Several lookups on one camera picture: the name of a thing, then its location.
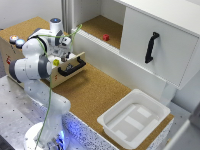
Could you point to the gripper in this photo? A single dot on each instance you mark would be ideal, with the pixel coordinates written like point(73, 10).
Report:
point(65, 43)

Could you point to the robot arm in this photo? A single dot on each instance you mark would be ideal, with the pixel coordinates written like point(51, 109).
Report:
point(33, 68)

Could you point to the yellow block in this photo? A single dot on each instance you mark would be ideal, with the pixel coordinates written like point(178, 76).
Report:
point(56, 62)

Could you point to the white cabinet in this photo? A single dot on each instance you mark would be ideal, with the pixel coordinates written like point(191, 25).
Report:
point(100, 56)

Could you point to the pink block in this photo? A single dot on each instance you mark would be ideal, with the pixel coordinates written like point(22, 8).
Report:
point(106, 37)

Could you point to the wooden drawer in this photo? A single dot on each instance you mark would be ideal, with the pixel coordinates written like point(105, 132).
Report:
point(71, 75)

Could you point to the blue button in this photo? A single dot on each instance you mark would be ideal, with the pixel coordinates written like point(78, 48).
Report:
point(20, 42)

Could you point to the wooden drawer box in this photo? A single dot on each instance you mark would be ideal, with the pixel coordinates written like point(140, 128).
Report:
point(20, 28)

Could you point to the red button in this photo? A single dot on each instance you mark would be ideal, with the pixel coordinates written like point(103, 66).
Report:
point(13, 38)

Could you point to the white plastic box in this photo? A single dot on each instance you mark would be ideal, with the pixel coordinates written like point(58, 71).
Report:
point(133, 120)

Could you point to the white sliding door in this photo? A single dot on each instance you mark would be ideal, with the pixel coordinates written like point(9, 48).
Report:
point(173, 56)

